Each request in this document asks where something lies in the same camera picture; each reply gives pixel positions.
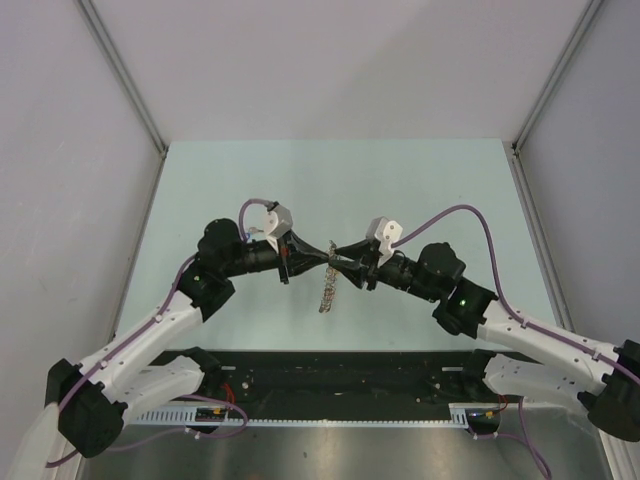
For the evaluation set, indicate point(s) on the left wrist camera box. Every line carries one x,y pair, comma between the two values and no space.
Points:
277,222

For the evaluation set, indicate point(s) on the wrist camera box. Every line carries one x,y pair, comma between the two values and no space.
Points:
385,233
277,222

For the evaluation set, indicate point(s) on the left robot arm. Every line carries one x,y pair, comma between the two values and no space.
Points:
96,396

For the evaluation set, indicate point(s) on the aluminium frame post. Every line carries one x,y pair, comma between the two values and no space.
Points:
103,39
578,36

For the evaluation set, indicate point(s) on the grey slotted cable duct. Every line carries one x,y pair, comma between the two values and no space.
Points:
214,416

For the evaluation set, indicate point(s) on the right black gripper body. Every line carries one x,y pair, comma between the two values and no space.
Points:
371,261

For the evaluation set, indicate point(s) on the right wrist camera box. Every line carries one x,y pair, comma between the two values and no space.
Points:
385,233

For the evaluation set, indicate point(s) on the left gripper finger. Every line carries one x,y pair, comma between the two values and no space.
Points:
300,247
299,263

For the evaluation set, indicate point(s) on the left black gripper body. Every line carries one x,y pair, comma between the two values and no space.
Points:
285,256

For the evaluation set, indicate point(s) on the blue tag key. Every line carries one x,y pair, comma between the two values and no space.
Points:
251,233

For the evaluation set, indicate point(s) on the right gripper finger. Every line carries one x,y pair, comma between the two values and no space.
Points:
356,249
354,271

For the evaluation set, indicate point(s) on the right aluminium frame post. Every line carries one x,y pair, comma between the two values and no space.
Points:
578,36

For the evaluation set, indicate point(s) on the left aluminium frame post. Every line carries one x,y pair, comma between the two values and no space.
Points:
103,39

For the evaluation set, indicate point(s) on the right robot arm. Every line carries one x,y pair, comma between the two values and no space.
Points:
609,374

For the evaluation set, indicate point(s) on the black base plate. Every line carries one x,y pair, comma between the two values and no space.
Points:
384,385

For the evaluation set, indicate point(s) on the metal keyring disc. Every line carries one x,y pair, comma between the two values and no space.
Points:
329,290

